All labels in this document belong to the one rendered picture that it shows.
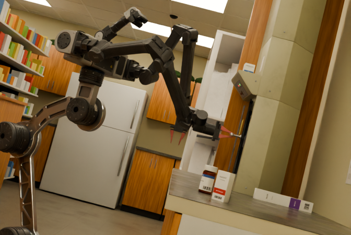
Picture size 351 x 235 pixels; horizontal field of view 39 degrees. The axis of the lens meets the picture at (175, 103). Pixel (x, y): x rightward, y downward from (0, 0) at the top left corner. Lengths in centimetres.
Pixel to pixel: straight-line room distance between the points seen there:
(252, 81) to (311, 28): 43
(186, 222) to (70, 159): 613
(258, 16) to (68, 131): 497
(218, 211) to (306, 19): 146
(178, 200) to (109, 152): 600
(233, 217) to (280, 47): 129
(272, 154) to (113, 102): 509
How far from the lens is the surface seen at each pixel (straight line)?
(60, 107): 296
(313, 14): 262
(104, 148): 730
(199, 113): 239
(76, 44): 253
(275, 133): 242
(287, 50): 246
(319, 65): 287
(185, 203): 132
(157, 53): 221
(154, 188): 739
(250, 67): 251
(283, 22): 249
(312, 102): 283
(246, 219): 133
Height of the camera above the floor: 105
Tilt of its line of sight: 5 degrees up
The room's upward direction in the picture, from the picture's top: 15 degrees clockwise
